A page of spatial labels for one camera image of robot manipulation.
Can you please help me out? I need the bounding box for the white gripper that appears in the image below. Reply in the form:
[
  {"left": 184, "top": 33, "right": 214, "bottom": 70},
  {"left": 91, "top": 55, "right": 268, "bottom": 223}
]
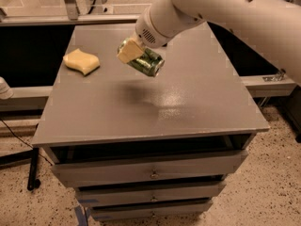
[{"left": 117, "top": 4, "right": 171, "bottom": 64}]

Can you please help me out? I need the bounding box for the green soda can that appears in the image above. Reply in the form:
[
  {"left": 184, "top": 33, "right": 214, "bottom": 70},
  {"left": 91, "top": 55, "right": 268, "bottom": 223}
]
[{"left": 127, "top": 48, "right": 165, "bottom": 77}]

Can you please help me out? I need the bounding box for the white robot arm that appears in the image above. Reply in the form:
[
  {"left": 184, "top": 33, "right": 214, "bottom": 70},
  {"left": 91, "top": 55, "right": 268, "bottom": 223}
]
[{"left": 118, "top": 0, "right": 301, "bottom": 85}]

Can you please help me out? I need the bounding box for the yellow sponge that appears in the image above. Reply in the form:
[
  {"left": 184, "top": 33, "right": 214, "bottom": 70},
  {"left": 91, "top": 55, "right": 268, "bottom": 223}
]
[{"left": 63, "top": 49, "right": 100, "bottom": 76}]

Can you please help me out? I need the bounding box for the grey drawer cabinet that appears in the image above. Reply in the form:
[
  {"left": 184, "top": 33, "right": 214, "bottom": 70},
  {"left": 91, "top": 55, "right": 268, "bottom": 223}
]
[{"left": 31, "top": 20, "right": 271, "bottom": 222}]

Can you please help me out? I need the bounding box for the white cylinder at left edge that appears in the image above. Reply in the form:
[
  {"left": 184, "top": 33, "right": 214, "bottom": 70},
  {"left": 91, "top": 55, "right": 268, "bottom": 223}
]
[{"left": 0, "top": 77, "right": 13, "bottom": 100}]

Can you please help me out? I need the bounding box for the middle grey drawer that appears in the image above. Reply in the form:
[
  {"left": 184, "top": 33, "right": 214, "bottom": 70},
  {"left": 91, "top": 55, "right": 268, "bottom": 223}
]
[{"left": 75, "top": 181, "right": 226, "bottom": 207}]

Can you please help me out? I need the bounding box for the grey drawer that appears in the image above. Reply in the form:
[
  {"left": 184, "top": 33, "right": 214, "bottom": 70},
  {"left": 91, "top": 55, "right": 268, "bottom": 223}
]
[
  {"left": 52, "top": 150, "right": 248, "bottom": 187},
  {"left": 90, "top": 199, "right": 213, "bottom": 221},
  {"left": 75, "top": 181, "right": 226, "bottom": 207}
]

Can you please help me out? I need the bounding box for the top grey drawer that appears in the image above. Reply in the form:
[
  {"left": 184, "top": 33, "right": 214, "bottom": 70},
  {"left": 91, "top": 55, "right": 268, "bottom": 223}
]
[{"left": 52, "top": 150, "right": 248, "bottom": 187}]

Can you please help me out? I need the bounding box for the black metal stand leg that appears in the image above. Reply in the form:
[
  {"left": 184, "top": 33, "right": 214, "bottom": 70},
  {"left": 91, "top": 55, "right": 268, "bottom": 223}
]
[{"left": 27, "top": 148, "right": 40, "bottom": 191}]

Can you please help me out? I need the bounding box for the bottom grey drawer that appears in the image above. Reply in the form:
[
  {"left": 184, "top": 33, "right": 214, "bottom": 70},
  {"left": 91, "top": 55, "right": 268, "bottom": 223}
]
[{"left": 90, "top": 199, "right": 213, "bottom": 221}]

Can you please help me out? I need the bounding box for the grey metal rail frame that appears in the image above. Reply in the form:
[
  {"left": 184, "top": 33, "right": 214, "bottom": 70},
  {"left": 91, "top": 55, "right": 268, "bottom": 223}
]
[{"left": 0, "top": 0, "right": 301, "bottom": 113}]

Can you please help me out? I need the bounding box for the black floor cable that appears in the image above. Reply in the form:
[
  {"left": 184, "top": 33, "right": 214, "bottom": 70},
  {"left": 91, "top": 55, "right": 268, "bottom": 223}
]
[{"left": 0, "top": 118, "right": 55, "bottom": 167}]

